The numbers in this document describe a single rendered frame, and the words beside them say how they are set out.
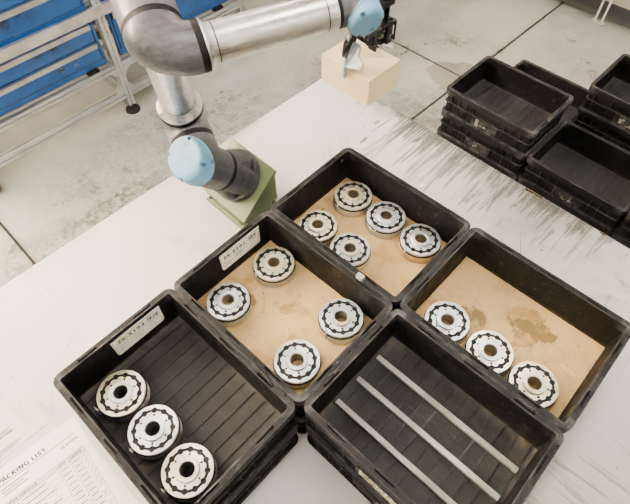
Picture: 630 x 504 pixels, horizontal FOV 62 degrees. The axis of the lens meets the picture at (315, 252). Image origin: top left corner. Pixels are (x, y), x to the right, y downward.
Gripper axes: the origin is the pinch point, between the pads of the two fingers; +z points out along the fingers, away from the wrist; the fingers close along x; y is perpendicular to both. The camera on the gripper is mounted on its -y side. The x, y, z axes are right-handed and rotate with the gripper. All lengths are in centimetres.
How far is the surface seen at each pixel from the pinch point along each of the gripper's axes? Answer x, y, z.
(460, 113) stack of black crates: 69, -2, 59
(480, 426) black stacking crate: -44, 75, 26
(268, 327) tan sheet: -59, 27, 27
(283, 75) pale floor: 81, -124, 111
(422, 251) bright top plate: -19, 40, 24
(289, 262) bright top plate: -45, 19, 24
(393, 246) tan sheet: -21.3, 32.8, 26.6
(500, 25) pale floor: 213, -61, 110
